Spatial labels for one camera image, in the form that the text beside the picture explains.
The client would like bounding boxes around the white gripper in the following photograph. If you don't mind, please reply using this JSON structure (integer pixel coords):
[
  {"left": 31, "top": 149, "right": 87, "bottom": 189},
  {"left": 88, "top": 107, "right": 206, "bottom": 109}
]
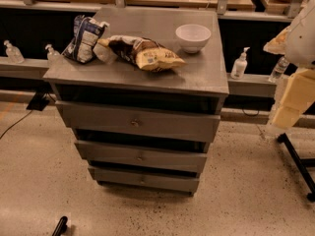
[{"left": 271, "top": 68, "right": 315, "bottom": 130}]

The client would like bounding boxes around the grey bottom drawer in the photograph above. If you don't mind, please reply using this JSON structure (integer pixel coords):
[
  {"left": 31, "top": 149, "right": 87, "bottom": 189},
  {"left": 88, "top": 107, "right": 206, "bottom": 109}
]
[{"left": 89, "top": 166, "right": 199, "bottom": 194}]

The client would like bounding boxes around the grey drawer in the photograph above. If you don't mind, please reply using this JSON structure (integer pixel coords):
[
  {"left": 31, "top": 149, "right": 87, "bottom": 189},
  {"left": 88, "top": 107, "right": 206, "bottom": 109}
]
[
  {"left": 56, "top": 101, "right": 221, "bottom": 143},
  {"left": 89, "top": 166, "right": 199, "bottom": 194},
  {"left": 75, "top": 140, "right": 207, "bottom": 173}
]

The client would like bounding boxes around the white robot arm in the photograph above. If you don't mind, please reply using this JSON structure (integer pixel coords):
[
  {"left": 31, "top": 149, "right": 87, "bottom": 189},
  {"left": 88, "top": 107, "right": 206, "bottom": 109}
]
[{"left": 263, "top": 0, "right": 315, "bottom": 130}]

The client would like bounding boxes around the grey top drawer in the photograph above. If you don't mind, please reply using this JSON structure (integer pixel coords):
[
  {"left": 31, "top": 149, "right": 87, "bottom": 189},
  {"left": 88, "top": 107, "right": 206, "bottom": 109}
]
[{"left": 56, "top": 101, "right": 221, "bottom": 143}]

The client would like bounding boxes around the grey drawer cabinet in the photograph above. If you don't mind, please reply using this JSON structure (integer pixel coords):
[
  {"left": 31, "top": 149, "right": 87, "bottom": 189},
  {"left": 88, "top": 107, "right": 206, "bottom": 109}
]
[{"left": 42, "top": 6, "right": 230, "bottom": 197}]

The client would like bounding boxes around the grey middle drawer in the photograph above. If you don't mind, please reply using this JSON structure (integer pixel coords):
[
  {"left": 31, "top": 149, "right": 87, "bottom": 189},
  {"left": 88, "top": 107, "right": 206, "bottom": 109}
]
[{"left": 75, "top": 140, "right": 207, "bottom": 173}]

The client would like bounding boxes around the clear water bottle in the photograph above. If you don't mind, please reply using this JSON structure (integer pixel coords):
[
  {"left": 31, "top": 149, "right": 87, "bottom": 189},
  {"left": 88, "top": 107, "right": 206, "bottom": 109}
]
[{"left": 268, "top": 56, "right": 289, "bottom": 83}]

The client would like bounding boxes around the white pump lotion bottle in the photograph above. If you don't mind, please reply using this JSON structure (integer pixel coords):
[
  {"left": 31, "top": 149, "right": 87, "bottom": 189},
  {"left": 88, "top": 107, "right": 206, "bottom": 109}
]
[{"left": 230, "top": 47, "right": 249, "bottom": 80}]

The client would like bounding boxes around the black stand leg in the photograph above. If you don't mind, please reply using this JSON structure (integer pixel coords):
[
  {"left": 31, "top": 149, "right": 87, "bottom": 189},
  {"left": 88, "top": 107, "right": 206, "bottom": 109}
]
[{"left": 277, "top": 134, "right": 315, "bottom": 203}]

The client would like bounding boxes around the white bowl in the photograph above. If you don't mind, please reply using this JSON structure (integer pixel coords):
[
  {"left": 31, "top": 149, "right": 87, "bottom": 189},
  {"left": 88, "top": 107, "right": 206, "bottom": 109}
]
[{"left": 175, "top": 24, "right": 212, "bottom": 53}]

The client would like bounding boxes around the yellow brown chip bag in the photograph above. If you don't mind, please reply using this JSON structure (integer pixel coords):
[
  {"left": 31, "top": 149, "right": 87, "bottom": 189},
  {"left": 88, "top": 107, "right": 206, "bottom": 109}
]
[{"left": 96, "top": 35, "right": 186, "bottom": 72}]

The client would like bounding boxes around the blue white chip bag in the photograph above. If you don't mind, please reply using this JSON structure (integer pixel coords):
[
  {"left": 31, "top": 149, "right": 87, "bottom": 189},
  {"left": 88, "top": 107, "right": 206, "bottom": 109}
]
[{"left": 62, "top": 15, "right": 109, "bottom": 64}]

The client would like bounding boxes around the clear pump sanitizer bottle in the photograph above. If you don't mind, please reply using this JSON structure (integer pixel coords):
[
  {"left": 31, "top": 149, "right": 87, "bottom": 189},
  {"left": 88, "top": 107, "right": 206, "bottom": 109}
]
[{"left": 45, "top": 44, "right": 60, "bottom": 67}]

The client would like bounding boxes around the black power adapter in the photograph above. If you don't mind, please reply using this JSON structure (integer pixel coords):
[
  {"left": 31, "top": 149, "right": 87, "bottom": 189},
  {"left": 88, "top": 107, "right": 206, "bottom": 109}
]
[{"left": 27, "top": 92, "right": 49, "bottom": 111}]

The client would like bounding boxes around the far left clear sanitizer bottle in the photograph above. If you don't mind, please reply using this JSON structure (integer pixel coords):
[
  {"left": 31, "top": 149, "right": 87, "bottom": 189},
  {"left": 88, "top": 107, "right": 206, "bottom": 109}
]
[{"left": 4, "top": 40, "right": 25, "bottom": 64}]

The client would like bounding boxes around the black floor cable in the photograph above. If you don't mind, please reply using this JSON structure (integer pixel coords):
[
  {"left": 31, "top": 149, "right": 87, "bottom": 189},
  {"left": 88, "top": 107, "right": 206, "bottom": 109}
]
[{"left": 0, "top": 109, "right": 33, "bottom": 141}]

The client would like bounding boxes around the black handle bottom edge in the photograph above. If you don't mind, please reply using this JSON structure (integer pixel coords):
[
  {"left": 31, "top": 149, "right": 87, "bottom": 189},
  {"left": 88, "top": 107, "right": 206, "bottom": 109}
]
[{"left": 52, "top": 216, "right": 68, "bottom": 236}]

